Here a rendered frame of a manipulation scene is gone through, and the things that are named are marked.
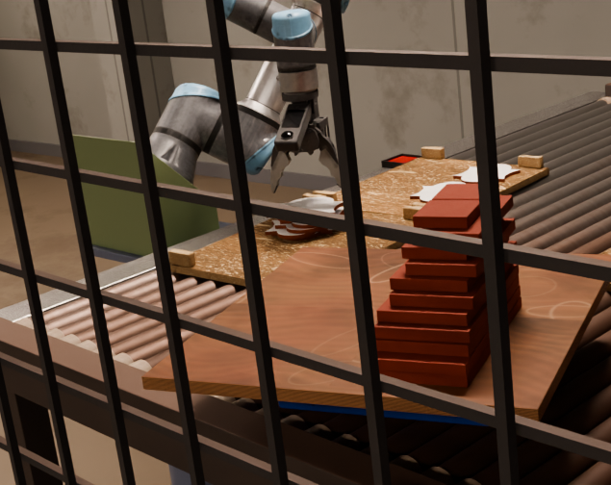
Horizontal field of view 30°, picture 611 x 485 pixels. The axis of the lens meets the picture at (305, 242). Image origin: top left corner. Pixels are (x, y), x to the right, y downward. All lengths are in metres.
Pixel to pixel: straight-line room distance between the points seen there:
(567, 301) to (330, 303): 0.32
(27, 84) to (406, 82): 3.29
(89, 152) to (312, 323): 1.13
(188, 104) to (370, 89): 3.28
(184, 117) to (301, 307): 1.05
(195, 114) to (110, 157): 0.22
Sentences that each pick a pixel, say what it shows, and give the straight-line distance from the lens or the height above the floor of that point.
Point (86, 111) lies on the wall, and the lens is 7.66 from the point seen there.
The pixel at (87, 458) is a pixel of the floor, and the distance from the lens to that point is 3.66.
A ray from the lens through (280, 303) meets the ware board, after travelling 1.64.
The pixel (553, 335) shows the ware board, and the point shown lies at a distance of 1.46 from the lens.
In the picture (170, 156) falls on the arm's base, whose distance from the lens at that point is 2.56.
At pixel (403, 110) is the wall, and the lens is 5.72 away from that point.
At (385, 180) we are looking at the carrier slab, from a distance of 2.62.
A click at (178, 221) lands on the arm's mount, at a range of 2.51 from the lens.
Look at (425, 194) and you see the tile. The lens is 2.45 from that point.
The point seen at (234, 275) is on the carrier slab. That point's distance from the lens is 2.11.
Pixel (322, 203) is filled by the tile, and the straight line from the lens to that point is 2.31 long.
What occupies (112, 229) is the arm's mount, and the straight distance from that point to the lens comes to 2.59.
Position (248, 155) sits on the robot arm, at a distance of 2.60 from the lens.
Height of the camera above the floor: 1.61
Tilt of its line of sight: 17 degrees down
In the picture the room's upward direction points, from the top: 7 degrees counter-clockwise
